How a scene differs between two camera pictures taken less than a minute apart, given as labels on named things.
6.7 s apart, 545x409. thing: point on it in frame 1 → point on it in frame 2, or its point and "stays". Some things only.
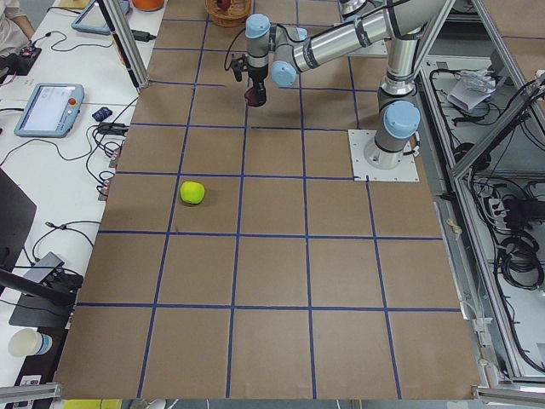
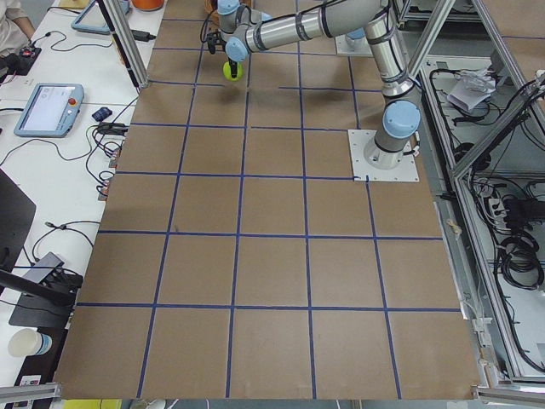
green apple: [192, 192] → [226, 72]
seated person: [15, 29] stays
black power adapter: [142, 36] stays
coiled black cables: [519, 262] stays
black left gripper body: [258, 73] → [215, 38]
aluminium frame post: [128, 41] stays
